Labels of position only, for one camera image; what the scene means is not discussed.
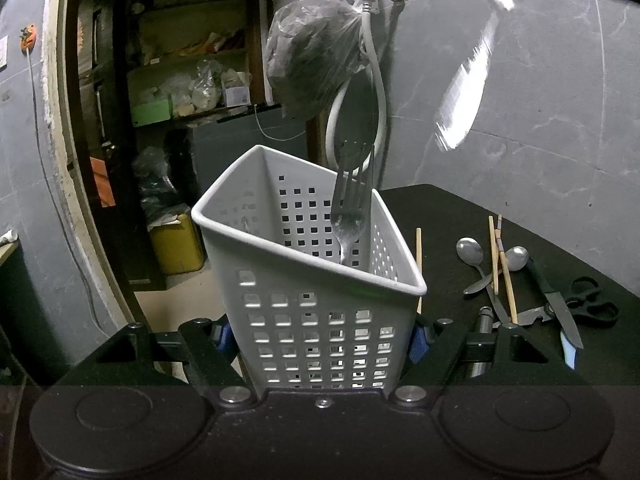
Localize wooden counter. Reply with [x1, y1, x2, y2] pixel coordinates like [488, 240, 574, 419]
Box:
[0, 237, 22, 266]

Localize white hose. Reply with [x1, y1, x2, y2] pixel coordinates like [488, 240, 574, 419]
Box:
[325, 7, 390, 173]

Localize yellow bin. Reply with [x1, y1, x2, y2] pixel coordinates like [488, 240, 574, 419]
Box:
[149, 211, 207, 276]

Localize green box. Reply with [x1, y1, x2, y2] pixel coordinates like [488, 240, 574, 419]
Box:
[131, 100, 174, 127]

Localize dark wooden door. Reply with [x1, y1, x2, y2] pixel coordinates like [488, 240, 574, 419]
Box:
[65, 0, 167, 292]

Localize grey cabinet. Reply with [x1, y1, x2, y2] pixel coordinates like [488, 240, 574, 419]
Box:
[187, 114, 321, 201]

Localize dark handled kitchen knife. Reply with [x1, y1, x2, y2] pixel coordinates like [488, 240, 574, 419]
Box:
[524, 257, 585, 350]

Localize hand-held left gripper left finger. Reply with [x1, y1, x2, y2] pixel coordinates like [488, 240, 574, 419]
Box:
[65, 317, 256, 406]

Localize pile of plastic bags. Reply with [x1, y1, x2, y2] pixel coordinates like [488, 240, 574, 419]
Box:
[131, 146, 193, 223]

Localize thin white cable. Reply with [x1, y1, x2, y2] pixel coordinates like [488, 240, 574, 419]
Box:
[252, 104, 307, 142]

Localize black power cable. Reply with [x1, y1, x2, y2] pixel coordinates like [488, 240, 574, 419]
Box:
[29, 50, 98, 323]

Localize plain wooden chopstick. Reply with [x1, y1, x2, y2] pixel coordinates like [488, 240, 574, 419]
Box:
[415, 227, 423, 315]

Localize hanging grey plastic bag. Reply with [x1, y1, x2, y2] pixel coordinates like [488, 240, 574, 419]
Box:
[265, 0, 370, 122]

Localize small metal spoon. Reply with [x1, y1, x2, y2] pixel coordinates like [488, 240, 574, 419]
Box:
[456, 237, 508, 325]
[462, 246, 530, 296]

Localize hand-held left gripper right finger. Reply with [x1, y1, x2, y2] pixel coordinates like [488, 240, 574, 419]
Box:
[387, 317, 576, 406]

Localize dark handled kitchen scissors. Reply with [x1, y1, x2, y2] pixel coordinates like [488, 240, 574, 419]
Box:
[492, 276, 620, 331]

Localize blue white utensil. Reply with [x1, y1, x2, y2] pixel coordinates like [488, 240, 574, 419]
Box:
[560, 332, 579, 372]

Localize wooden shelf unit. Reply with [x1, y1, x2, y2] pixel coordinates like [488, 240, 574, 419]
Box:
[122, 0, 266, 128]

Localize cream door frame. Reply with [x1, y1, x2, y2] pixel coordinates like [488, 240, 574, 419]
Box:
[42, 0, 138, 331]

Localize metal fork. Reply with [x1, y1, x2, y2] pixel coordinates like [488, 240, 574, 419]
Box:
[329, 140, 376, 267]

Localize white perforated utensil basket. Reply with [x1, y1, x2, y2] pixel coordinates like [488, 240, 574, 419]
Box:
[191, 144, 428, 392]

